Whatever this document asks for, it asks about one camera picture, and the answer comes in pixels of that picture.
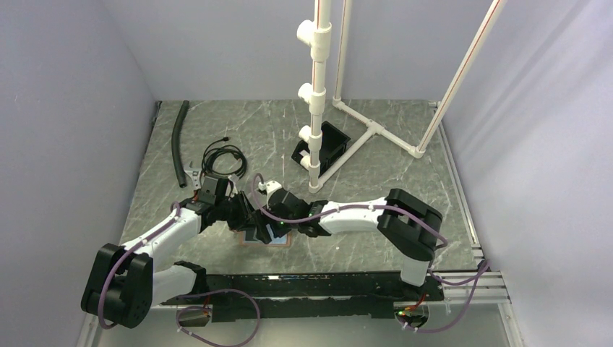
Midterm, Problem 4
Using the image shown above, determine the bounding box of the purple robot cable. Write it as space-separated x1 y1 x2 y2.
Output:
175 291 260 347

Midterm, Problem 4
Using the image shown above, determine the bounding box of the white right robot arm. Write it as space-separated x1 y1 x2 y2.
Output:
257 181 446 300

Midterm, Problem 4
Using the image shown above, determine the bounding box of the coiled black usb cable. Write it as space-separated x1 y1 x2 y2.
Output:
201 137 249 182

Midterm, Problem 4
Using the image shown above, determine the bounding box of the black card tray box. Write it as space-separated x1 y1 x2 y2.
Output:
291 121 351 176

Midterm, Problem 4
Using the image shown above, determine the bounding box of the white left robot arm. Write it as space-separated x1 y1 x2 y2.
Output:
80 176 272 329

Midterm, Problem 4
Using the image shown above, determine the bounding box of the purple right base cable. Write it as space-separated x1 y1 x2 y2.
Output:
395 260 494 335

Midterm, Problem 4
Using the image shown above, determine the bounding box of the black corrugated hose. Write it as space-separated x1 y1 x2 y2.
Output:
171 100 191 189

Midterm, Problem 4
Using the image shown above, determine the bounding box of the white pvc pipe frame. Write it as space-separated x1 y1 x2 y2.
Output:
296 1 505 193

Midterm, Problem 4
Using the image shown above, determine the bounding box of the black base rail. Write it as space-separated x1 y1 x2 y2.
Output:
163 271 445 322

